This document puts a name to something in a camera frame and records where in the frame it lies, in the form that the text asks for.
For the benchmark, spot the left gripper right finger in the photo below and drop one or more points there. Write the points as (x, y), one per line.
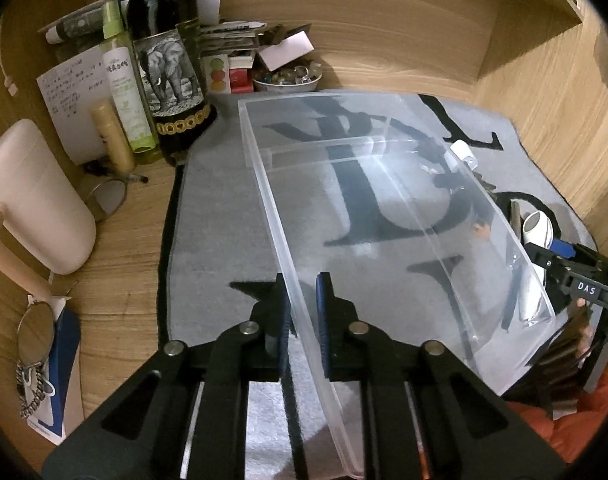
(338, 346)

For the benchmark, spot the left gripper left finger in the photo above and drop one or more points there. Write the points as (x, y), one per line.
(272, 312)

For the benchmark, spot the clear plastic storage bin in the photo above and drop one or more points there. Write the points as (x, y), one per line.
(391, 194)

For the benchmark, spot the white handheld massager device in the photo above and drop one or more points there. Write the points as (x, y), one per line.
(537, 229)

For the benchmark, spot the orange jacket sleeve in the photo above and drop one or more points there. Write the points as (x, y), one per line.
(570, 434)

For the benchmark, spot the grey rug with black letters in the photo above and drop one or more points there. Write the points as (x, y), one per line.
(221, 244)

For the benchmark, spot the round eyeglasses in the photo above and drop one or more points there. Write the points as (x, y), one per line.
(103, 188)

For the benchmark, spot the white bowl of beads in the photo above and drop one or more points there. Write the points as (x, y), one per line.
(289, 79)

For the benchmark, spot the blue and white booklet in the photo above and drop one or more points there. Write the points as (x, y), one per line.
(60, 410)

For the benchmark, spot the traffic light card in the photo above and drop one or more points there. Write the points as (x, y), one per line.
(217, 73)

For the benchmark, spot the white small cardboard box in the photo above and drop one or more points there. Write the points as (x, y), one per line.
(288, 50)

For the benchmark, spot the small beige tube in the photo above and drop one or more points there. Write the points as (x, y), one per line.
(117, 147)

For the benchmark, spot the stack of books and papers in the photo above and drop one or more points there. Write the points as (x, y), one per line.
(240, 41)

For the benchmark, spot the white handwritten note paper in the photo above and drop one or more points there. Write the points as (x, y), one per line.
(69, 91)

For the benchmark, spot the green spray bottle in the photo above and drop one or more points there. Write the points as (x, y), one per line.
(123, 80)

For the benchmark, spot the dark wine bottle elephant label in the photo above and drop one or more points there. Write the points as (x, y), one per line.
(165, 39)

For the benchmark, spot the round mirror with chain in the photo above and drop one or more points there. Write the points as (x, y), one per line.
(35, 338)

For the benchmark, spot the pink mug with handle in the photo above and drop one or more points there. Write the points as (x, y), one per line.
(41, 210)

